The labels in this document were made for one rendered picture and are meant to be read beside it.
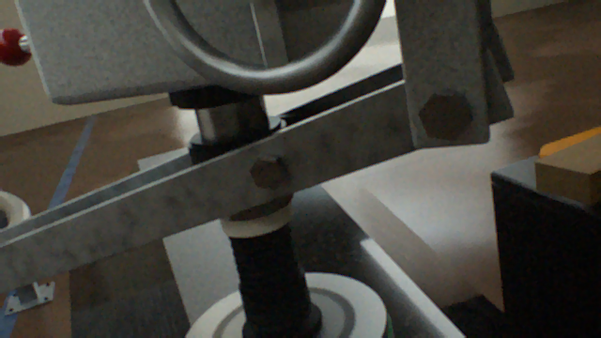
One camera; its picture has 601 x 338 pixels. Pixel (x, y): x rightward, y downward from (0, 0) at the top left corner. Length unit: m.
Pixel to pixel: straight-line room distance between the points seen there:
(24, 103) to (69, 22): 7.38
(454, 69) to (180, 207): 0.26
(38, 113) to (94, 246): 7.25
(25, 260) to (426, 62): 0.46
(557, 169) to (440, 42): 0.62
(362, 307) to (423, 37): 0.33
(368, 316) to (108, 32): 0.36
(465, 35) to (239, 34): 0.14
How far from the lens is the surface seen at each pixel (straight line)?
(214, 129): 0.51
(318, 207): 0.95
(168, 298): 0.84
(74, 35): 0.46
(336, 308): 0.64
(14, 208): 1.01
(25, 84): 7.80
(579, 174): 0.96
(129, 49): 0.44
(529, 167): 1.24
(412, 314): 0.66
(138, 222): 0.56
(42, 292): 3.07
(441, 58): 0.39
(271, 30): 0.33
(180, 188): 0.52
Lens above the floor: 1.19
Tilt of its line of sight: 18 degrees down
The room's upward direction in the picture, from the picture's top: 12 degrees counter-clockwise
